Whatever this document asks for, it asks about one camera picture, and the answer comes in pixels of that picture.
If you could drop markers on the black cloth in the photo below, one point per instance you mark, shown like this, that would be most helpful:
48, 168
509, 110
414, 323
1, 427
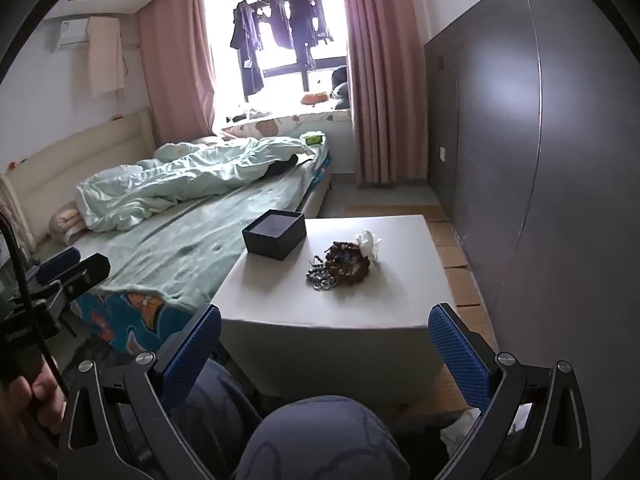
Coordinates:
281, 166

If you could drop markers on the beige padded headboard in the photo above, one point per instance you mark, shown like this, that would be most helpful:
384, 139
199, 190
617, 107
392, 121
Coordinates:
60, 160

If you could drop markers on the orange cloth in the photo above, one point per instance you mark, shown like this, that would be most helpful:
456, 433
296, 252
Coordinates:
315, 97

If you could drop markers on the green packet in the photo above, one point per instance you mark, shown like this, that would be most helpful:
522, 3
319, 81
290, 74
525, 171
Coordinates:
313, 138

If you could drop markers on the white air conditioner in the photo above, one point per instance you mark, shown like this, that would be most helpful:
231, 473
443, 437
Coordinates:
67, 34

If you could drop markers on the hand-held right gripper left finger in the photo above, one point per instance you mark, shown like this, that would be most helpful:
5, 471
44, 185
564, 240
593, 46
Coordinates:
192, 355

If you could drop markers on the white crumpled tissue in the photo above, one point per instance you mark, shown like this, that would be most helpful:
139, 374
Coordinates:
462, 430

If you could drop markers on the floral window seat cushion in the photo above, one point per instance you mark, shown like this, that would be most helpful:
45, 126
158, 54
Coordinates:
280, 122

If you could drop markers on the beige hanging towel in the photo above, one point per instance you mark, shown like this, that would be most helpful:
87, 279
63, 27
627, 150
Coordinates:
105, 57

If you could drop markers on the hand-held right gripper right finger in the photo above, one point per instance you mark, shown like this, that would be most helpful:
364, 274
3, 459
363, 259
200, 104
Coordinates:
457, 357

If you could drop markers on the person's left leg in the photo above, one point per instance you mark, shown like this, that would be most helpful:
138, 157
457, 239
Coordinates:
215, 410

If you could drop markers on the cardboard floor sheets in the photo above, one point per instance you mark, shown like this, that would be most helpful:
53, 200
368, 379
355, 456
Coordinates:
450, 255

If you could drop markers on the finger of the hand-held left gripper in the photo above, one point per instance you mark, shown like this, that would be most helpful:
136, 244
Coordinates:
87, 271
57, 264

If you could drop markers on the pink curtain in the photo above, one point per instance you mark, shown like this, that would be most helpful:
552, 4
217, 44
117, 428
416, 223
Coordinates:
380, 85
175, 60

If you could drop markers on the person's left hand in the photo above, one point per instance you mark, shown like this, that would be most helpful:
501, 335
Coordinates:
42, 390

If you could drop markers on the pink pillow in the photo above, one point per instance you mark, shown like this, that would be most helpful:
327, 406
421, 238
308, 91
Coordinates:
67, 222

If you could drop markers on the cartoon printed bed sheet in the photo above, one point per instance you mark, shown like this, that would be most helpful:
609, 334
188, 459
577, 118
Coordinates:
135, 320

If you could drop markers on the dark bag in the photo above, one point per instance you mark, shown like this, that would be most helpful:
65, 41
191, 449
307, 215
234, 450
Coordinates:
341, 87

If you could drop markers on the person's leg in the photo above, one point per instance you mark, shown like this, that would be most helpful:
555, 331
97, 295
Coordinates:
215, 410
325, 440

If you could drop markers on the green bed blanket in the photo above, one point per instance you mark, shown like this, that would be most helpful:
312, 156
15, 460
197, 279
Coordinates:
200, 245

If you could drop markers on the dark hanging garment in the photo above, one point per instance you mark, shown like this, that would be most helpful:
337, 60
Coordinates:
307, 25
248, 50
280, 22

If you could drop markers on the black jewelry box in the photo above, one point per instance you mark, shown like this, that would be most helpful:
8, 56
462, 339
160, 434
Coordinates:
280, 242

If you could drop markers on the person's right leg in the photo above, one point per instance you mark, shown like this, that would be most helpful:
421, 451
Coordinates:
325, 440

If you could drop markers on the light green duvet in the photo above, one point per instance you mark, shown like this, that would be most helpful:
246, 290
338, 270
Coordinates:
165, 180

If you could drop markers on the white square table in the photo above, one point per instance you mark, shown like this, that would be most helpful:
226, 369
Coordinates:
350, 320

